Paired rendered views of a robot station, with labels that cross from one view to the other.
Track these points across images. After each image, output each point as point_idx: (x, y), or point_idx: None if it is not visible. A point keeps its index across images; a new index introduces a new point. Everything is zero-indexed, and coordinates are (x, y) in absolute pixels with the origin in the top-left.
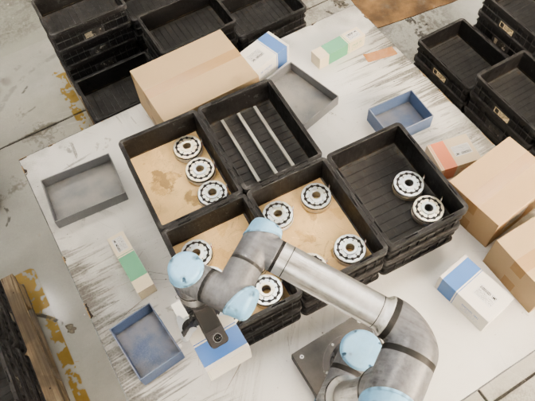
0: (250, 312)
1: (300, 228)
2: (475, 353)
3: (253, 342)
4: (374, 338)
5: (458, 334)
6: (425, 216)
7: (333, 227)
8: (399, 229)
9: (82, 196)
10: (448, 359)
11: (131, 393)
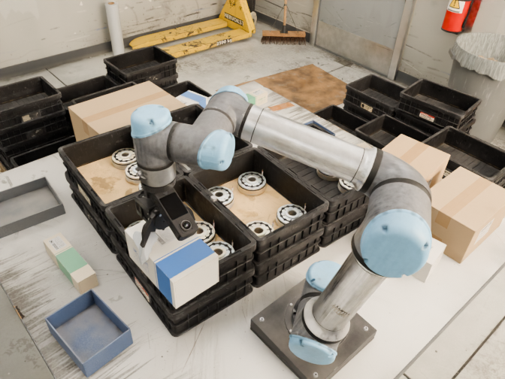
0: (228, 159)
1: (241, 207)
2: (426, 301)
3: (207, 317)
4: (339, 265)
5: (406, 287)
6: (352, 186)
7: (272, 204)
8: None
9: (16, 214)
10: (403, 309)
11: None
